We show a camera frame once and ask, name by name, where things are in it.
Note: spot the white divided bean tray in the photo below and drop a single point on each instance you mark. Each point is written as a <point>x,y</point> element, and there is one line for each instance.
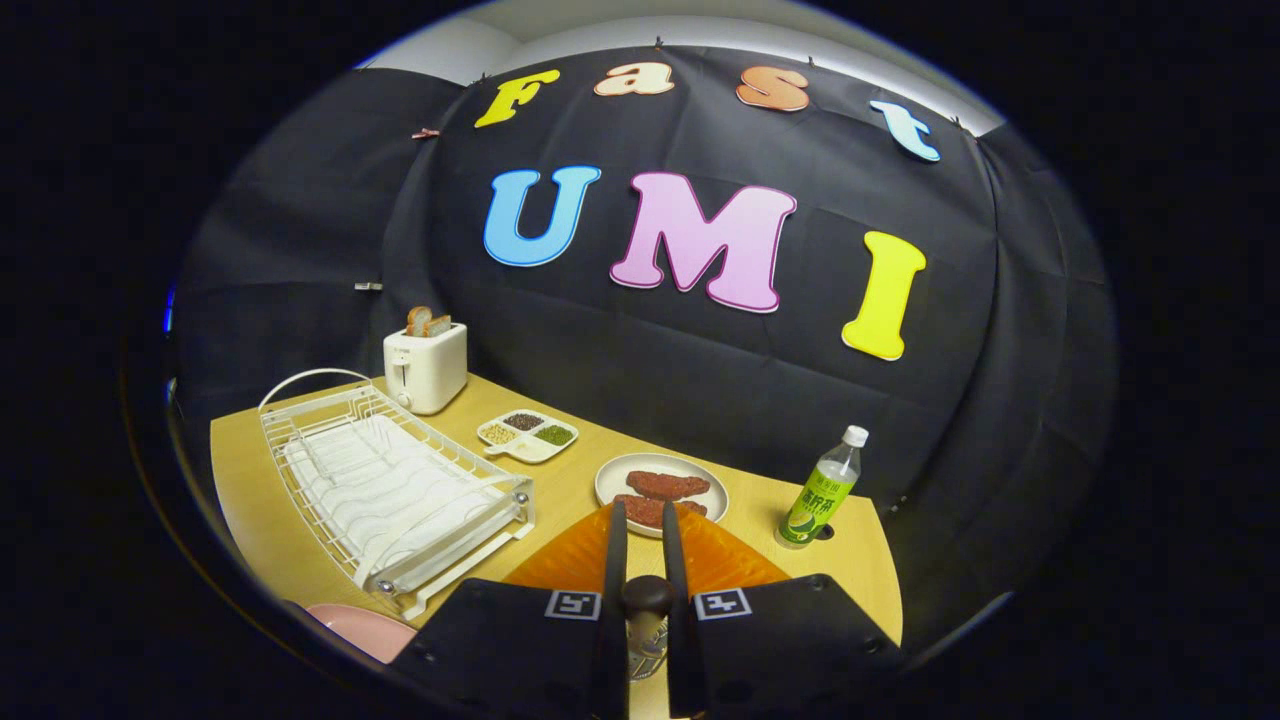
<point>530,450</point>

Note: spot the white plate with meat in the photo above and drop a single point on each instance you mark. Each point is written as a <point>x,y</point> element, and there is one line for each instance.
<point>610,475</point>

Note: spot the pink plate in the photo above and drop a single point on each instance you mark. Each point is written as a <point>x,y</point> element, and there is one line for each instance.
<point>365,630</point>

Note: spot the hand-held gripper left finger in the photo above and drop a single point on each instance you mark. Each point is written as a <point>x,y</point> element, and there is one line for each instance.
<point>520,650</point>

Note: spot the green label drink bottle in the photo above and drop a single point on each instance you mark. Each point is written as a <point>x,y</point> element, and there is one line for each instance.
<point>820,500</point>

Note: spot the brown meat patty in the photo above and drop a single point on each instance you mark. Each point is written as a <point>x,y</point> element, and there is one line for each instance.
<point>643,510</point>
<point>668,485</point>

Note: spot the toasted bread slice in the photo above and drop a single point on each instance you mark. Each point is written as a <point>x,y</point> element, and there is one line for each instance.
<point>418,320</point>
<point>438,326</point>

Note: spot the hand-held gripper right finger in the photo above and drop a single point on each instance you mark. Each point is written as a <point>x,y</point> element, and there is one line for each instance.
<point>770,650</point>

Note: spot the white toaster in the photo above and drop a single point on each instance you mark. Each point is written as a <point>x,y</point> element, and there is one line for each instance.
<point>430,375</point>

